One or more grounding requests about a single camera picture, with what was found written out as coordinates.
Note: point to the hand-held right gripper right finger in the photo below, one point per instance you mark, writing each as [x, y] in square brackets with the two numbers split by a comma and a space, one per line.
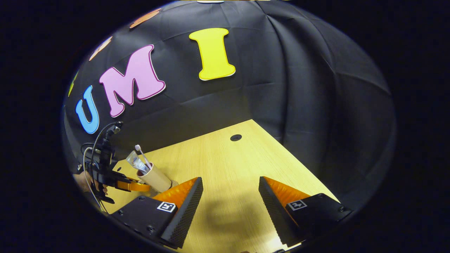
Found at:
[276, 214]

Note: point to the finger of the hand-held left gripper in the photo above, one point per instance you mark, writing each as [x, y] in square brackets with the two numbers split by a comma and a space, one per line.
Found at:
[135, 186]

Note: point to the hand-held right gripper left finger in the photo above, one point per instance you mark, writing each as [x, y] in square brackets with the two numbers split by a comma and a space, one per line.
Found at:
[182, 214]

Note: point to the white toothpaste tube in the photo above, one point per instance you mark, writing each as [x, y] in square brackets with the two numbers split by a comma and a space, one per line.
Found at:
[135, 162]

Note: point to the beige cup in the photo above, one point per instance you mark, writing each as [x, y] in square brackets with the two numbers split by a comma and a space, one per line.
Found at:
[158, 179]

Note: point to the white toothbrush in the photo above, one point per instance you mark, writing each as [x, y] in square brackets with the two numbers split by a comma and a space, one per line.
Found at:
[142, 154]

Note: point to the light wooden desktop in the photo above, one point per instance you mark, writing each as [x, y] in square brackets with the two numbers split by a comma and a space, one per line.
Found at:
[228, 168]

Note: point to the black backdrop cloth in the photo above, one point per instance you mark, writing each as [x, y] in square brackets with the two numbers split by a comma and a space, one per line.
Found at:
[299, 88]

